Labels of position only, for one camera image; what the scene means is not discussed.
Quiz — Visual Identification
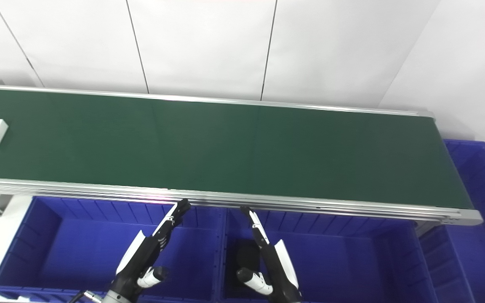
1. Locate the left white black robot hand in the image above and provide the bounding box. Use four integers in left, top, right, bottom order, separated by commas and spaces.
112, 199, 192, 302

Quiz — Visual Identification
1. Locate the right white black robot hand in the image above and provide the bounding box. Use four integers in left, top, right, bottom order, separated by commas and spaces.
236, 205, 303, 303

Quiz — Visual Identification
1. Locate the black part in bin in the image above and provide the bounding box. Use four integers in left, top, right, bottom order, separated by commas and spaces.
234, 241, 265, 274

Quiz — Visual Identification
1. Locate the blue plastic bin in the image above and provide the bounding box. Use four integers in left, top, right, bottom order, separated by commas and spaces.
219, 208, 437, 303
0, 196, 226, 303
419, 139, 485, 303

